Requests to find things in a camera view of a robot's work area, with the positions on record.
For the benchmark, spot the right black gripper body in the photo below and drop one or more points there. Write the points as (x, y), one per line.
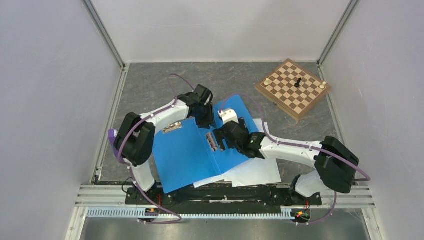
(242, 124)

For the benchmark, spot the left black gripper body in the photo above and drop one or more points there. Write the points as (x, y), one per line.
(205, 116)

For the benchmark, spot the blue file folder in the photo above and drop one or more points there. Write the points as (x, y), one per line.
(184, 156)

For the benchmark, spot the printed white paper sheet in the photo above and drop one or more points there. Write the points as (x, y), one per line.
(209, 180)

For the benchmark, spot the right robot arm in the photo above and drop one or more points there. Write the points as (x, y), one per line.
(335, 166)

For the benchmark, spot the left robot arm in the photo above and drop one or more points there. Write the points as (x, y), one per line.
(133, 142)

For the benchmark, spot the metal spine folder clip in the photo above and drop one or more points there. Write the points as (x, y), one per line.
(211, 141)

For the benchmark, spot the wooden chessboard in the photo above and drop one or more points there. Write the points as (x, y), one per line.
(296, 102)

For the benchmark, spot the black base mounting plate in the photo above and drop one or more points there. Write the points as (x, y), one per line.
(222, 198)

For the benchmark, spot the black chess piece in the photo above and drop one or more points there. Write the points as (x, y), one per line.
(298, 82)

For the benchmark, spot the cream chess piece right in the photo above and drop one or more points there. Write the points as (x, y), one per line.
(323, 85)

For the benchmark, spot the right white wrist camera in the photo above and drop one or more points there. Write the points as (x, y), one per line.
(227, 116)

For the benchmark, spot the purple camera stand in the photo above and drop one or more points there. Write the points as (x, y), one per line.
(112, 134)

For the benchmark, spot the slotted cable duct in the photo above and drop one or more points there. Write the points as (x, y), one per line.
(151, 213)

